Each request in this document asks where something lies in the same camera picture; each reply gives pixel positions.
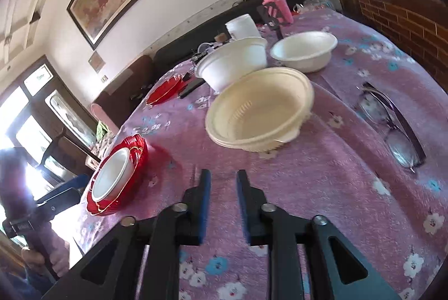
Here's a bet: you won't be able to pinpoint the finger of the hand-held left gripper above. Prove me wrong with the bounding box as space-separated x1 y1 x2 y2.
45 174 91 204

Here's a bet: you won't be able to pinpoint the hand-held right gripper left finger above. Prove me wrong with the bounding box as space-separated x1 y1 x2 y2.
42 169 213 300

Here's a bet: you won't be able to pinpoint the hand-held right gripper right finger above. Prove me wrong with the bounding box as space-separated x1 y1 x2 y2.
236 170 403 300

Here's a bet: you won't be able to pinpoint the large red scalloped plate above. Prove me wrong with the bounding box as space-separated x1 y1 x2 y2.
87 133 149 217

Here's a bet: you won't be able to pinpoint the small white bowl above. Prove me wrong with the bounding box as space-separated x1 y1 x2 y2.
92 148 135 203

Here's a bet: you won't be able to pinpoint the cream strainer bowl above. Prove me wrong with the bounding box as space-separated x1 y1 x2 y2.
205 67 315 143
210 111 309 152

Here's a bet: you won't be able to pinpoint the small red scalloped plate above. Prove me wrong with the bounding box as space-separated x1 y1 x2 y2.
92 136 148 211

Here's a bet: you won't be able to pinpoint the red and white bowl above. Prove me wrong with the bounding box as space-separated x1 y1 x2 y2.
195 37 268 93

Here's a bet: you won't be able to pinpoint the white foam bowl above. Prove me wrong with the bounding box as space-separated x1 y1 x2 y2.
270 31 338 73

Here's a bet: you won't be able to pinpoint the person's left hand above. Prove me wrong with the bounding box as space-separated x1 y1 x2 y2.
21 243 71 281

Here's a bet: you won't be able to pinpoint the wooden chair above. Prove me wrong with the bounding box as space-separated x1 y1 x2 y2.
42 127 99 178

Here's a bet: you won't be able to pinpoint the patterned blanket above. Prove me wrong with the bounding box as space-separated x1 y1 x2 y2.
92 134 118 164

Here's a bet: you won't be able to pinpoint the purple floral tablecloth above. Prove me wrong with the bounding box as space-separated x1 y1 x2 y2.
70 8 448 300

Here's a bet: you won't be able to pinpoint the wooden glass door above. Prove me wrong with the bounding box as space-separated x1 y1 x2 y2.
0 55 99 182

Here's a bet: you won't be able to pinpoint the maroon armchair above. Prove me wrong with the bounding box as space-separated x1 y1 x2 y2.
92 54 155 133

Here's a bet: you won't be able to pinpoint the black sofa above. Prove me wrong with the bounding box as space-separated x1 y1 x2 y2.
152 0 337 77

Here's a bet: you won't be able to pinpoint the dark framed eyeglasses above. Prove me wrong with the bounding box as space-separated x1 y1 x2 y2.
354 81 427 172

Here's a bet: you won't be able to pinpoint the white foam cup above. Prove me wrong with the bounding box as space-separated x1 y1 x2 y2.
225 14 260 41

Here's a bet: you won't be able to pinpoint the pink water bottle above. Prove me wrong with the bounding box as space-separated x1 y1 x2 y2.
258 0 294 24

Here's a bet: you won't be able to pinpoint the clear plastic bag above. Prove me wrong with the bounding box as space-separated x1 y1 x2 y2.
294 0 337 12

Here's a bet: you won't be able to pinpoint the brick counter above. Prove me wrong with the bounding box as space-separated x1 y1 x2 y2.
310 0 448 91

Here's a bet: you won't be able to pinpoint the small wall plaque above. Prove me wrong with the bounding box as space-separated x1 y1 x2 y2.
87 53 106 73

